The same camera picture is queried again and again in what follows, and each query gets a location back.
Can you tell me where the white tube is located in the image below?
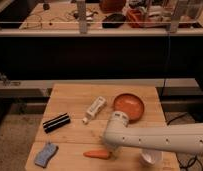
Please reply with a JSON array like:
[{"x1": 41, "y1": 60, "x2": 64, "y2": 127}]
[{"x1": 82, "y1": 96, "x2": 106, "y2": 124}]

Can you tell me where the black tray on bench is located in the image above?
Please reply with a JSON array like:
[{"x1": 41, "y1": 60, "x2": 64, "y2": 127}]
[{"x1": 102, "y1": 13, "x2": 126, "y2": 28}]

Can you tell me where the blue sponge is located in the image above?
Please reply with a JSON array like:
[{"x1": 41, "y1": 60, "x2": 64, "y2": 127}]
[{"x1": 34, "y1": 142, "x2": 58, "y2": 168}]

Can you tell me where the grey metal post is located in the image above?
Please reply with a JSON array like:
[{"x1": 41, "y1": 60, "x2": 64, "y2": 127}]
[{"x1": 77, "y1": 0, "x2": 87, "y2": 34}]

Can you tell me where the red container on bench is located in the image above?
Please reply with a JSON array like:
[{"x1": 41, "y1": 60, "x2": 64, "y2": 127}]
[{"x1": 126, "y1": 8, "x2": 151, "y2": 28}]

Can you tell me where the orange bowl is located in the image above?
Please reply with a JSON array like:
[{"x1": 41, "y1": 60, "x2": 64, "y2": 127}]
[{"x1": 113, "y1": 93, "x2": 145, "y2": 122}]

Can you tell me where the orange pepper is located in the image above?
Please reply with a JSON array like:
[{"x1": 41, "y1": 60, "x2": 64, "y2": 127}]
[{"x1": 83, "y1": 150, "x2": 110, "y2": 159}]

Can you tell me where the black ribbed box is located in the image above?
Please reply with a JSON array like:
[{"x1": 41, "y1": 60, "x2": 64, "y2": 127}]
[{"x1": 43, "y1": 113, "x2": 71, "y2": 133}]

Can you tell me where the white cup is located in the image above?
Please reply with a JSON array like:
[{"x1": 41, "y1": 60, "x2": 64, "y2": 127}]
[{"x1": 140, "y1": 149, "x2": 163, "y2": 166}]

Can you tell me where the black floor cable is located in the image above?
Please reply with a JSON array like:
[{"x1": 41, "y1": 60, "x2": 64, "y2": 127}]
[{"x1": 166, "y1": 113, "x2": 203, "y2": 171}]

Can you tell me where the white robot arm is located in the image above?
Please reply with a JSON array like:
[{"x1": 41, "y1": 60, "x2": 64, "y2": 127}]
[{"x1": 103, "y1": 111, "x2": 203, "y2": 156}]

